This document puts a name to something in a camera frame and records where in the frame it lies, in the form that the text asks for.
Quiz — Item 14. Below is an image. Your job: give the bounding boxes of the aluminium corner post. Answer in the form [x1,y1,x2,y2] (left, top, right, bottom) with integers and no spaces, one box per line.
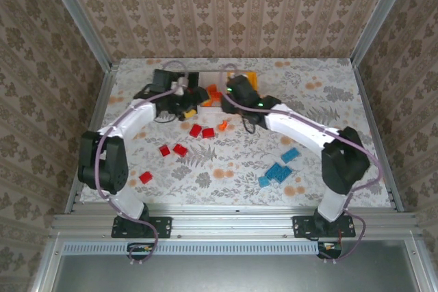
[40,0,114,70]
[352,0,417,67]

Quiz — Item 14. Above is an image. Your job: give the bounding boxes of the large blue lego plate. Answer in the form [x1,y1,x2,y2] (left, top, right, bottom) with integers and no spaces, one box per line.
[266,163,293,182]

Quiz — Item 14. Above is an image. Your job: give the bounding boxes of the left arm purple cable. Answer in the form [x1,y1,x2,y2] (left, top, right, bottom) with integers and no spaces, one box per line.
[94,60,192,265]

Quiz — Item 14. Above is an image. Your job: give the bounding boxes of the thin black cable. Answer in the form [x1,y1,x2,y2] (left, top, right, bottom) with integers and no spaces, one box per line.
[242,117,257,135]
[153,114,179,124]

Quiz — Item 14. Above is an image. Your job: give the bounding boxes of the grey metal sheet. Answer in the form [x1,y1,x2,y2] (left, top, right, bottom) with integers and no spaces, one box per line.
[51,240,422,292]

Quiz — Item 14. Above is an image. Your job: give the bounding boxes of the grey slotted cable duct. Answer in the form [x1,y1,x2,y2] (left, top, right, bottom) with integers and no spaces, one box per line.
[63,242,319,255]

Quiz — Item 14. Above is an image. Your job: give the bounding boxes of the orange container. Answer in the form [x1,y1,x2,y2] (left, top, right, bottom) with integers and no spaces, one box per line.
[232,71,258,98]

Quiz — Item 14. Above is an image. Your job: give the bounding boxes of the white translucent container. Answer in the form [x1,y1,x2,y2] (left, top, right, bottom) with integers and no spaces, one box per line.
[198,72,229,115]

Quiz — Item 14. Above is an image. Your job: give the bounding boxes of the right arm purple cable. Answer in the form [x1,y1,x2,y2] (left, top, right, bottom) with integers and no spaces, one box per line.
[222,62,383,265]

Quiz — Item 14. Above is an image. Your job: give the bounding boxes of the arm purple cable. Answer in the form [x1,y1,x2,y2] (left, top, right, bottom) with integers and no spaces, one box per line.
[222,62,383,265]
[94,60,192,265]

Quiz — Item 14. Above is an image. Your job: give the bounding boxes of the aluminium frame rail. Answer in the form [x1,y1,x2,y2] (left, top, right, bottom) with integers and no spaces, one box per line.
[51,204,417,238]

